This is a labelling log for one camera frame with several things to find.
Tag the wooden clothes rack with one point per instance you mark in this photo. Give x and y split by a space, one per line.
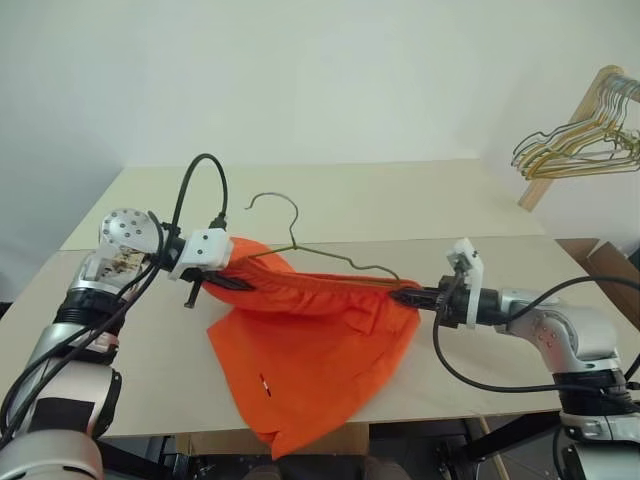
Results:
537 192

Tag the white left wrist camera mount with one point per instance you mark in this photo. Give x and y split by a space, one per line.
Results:
205 247

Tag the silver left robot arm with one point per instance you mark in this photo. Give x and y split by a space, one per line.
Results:
65 390

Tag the wooden stick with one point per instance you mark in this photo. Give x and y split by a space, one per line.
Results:
492 447

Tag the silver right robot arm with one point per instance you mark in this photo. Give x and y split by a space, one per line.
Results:
555 325

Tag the open brown cardboard box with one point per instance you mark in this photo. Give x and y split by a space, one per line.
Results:
615 265

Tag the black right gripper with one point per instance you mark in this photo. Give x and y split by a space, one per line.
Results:
450 300

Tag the black metal table frame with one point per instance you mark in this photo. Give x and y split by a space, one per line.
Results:
515 435

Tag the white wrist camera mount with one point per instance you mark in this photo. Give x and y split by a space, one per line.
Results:
205 247
474 300

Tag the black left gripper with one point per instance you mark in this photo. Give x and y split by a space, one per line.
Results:
195 276

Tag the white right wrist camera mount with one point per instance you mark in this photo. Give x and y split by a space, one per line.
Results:
474 300

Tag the orange shorts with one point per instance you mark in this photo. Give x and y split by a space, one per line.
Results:
310 360

